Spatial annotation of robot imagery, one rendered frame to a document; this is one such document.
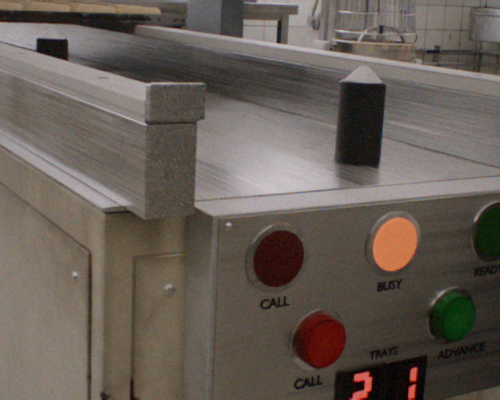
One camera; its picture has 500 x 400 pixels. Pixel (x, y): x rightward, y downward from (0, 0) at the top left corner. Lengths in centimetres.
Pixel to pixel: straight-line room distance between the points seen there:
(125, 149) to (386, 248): 17
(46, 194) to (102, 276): 10
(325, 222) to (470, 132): 20
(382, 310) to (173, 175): 17
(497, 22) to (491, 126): 496
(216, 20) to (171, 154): 96
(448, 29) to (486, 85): 531
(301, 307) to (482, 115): 23
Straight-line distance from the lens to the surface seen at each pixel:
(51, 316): 58
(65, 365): 56
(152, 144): 45
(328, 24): 476
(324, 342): 52
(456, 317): 58
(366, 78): 62
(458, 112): 69
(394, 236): 54
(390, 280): 55
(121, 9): 127
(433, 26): 589
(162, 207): 45
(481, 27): 569
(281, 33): 430
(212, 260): 48
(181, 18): 122
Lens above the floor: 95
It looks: 13 degrees down
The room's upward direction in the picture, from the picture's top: 3 degrees clockwise
